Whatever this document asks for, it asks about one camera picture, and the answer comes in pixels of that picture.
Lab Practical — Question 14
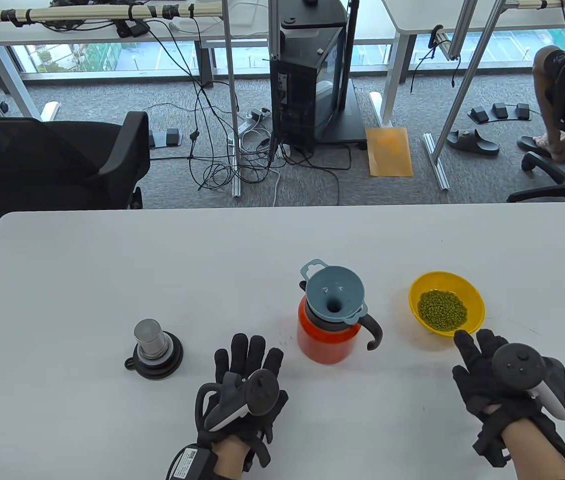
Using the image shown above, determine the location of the black white right hand controller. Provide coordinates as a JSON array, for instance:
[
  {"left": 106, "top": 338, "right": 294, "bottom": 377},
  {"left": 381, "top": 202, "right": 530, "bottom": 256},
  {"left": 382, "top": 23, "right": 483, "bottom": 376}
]
[{"left": 491, "top": 342, "right": 565, "bottom": 420}]

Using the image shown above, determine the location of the tangle of black cables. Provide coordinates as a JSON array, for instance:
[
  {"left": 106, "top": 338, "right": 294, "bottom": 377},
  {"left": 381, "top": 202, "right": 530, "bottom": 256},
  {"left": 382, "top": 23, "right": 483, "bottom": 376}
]
[{"left": 140, "top": 20, "right": 353, "bottom": 207}]

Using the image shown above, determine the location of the grey foot pedal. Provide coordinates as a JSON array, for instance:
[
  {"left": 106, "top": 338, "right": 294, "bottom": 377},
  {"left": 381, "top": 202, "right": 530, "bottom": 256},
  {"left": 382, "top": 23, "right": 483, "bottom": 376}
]
[{"left": 148, "top": 128, "right": 184, "bottom": 149}]

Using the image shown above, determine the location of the black steel kettle lid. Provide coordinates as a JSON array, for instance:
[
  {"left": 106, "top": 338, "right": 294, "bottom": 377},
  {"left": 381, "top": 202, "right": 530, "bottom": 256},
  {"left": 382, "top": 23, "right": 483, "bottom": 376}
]
[{"left": 124, "top": 319, "right": 184, "bottom": 382}]

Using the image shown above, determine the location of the blue-grey plastic funnel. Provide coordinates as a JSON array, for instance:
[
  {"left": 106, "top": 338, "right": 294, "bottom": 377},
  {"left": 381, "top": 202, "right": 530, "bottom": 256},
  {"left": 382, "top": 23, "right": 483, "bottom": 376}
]
[{"left": 300, "top": 258, "right": 368, "bottom": 325}]

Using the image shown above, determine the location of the red hot water kettle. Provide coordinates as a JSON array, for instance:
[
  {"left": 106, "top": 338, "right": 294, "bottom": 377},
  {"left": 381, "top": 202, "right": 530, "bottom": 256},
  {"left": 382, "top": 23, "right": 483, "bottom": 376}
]
[{"left": 296, "top": 280, "right": 384, "bottom": 365}]

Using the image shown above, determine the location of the silver aluminium frame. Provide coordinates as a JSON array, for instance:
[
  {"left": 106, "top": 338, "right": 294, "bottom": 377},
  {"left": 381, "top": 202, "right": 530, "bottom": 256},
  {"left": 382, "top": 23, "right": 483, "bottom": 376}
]
[{"left": 422, "top": 0, "right": 506, "bottom": 192}]

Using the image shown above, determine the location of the yellow plastic bowl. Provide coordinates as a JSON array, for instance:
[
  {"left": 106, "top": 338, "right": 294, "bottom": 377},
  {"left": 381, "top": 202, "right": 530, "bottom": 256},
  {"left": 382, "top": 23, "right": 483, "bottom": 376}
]
[{"left": 408, "top": 271, "right": 486, "bottom": 338}]

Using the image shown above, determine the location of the small black equipment case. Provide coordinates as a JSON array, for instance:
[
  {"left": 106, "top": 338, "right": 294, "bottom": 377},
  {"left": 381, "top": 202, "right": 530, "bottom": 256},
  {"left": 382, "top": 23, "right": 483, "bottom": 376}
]
[{"left": 279, "top": 0, "right": 349, "bottom": 30}]

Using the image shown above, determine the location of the silver aluminium post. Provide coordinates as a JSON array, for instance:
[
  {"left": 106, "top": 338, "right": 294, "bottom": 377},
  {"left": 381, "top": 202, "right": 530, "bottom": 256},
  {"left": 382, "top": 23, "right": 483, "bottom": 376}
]
[
  {"left": 221, "top": 0, "right": 243, "bottom": 198},
  {"left": 268, "top": 0, "right": 281, "bottom": 161}
]

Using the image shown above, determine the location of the white desk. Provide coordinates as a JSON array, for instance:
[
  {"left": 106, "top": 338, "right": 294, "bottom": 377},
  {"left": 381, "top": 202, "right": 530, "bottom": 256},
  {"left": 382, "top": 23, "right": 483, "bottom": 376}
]
[
  {"left": 0, "top": 0, "right": 273, "bottom": 122},
  {"left": 369, "top": 0, "right": 565, "bottom": 127}
]

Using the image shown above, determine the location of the black computer cart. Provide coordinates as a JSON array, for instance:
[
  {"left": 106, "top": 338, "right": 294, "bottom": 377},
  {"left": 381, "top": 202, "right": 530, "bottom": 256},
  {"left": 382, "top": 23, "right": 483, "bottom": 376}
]
[{"left": 312, "top": 0, "right": 369, "bottom": 151}]

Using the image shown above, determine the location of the black mesh office chair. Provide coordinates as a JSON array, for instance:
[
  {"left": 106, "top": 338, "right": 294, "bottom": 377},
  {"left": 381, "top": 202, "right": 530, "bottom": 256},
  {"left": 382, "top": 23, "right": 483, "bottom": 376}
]
[{"left": 0, "top": 101, "right": 151, "bottom": 228}]

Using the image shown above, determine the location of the black white left hand controller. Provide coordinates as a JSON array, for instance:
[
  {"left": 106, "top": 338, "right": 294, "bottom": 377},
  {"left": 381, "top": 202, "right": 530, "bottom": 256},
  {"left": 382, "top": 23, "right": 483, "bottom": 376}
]
[{"left": 195, "top": 369, "right": 281, "bottom": 432}]

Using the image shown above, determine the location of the white power strip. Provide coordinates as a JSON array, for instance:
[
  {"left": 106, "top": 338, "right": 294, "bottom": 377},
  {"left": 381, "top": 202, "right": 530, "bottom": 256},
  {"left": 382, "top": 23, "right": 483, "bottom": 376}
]
[{"left": 237, "top": 106, "right": 271, "bottom": 136}]

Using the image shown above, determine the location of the black computer tower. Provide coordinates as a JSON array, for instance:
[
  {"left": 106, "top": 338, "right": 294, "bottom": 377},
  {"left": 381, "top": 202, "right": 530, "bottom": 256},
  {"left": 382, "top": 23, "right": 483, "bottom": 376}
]
[{"left": 269, "top": 25, "right": 349, "bottom": 151}]

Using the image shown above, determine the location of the orange-brown paper envelope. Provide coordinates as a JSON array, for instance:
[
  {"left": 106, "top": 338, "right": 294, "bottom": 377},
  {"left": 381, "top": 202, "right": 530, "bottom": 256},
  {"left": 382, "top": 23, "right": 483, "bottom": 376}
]
[{"left": 365, "top": 127, "right": 414, "bottom": 178}]

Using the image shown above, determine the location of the pile of green mung beans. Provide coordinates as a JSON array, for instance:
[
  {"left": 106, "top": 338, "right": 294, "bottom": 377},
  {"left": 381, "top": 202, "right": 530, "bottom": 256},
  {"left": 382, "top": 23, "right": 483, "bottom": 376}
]
[{"left": 416, "top": 290, "right": 468, "bottom": 332}]

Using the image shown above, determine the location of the person's right forearm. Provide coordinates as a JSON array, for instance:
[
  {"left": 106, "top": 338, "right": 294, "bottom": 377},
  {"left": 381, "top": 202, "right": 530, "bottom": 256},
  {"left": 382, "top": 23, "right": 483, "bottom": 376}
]
[{"left": 500, "top": 417, "right": 565, "bottom": 480}]

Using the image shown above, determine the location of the black sandal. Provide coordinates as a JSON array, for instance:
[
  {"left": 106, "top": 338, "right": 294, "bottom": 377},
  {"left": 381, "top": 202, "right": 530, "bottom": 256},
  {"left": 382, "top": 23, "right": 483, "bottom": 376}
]
[
  {"left": 516, "top": 136, "right": 565, "bottom": 162},
  {"left": 446, "top": 128, "right": 501, "bottom": 156}
]

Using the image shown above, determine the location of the cream bar with black straps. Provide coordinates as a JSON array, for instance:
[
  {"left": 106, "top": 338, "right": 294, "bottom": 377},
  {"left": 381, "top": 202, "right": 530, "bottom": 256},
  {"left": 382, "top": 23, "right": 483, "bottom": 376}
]
[{"left": 0, "top": 2, "right": 223, "bottom": 24}]

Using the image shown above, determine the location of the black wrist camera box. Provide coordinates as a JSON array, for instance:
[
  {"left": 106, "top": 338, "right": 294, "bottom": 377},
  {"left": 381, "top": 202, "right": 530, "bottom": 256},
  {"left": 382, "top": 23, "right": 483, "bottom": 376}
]
[{"left": 166, "top": 446, "right": 213, "bottom": 480}]

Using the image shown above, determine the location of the black power adapter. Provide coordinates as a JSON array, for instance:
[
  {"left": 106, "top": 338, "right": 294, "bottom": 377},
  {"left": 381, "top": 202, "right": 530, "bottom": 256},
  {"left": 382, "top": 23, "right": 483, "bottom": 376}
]
[{"left": 115, "top": 20, "right": 151, "bottom": 39}]

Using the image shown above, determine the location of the black white hand controller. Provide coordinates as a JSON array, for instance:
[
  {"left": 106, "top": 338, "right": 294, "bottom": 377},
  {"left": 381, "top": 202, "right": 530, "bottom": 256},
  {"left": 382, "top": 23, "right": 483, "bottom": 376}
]
[
  {"left": 195, "top": 369, "right": 281, "bottom": 432},
  {"left": 491, "top": 342, "right": 565, "bottom": 420}
]

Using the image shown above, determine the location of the person's left hand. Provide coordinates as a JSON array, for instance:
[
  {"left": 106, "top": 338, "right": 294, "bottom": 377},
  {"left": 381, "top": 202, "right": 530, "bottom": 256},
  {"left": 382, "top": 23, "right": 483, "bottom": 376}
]
[{"left": 195, "top": 333, "right": 289, "bottom": 468}]

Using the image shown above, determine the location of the black triple foot pedal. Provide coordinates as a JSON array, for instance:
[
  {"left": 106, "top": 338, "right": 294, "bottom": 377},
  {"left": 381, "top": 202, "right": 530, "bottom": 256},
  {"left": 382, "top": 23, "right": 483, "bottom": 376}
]
[{"left": 467, "top": 102, "right": 532, "bottom": 124}]

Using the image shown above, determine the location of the person's right hand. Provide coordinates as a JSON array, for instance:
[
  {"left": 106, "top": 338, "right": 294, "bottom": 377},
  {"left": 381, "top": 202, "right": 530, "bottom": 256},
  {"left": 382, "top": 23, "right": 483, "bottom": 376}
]
[{"left": 451, "top": 328, "right": 546, "bottom": 468}]

